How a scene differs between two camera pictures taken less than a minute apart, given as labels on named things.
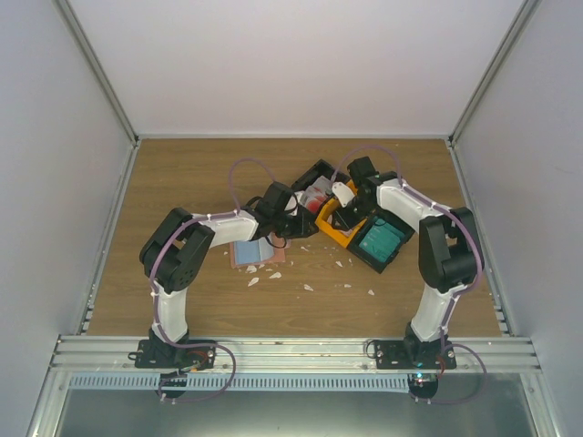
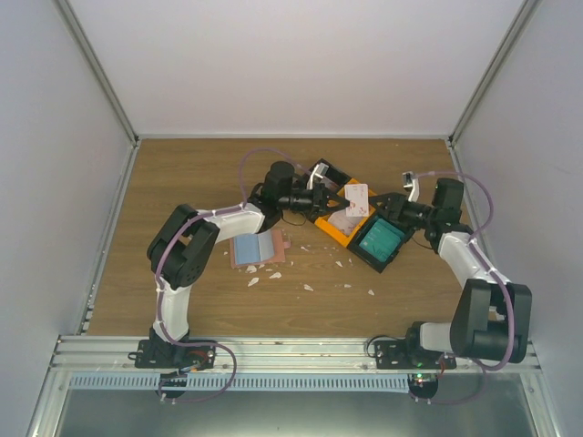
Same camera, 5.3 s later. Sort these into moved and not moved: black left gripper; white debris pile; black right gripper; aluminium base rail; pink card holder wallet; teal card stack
Moved: black right gripper; black left gripper
Not moved: pink card holder wallet; teal card stack; aluminium base rail; white debris pile
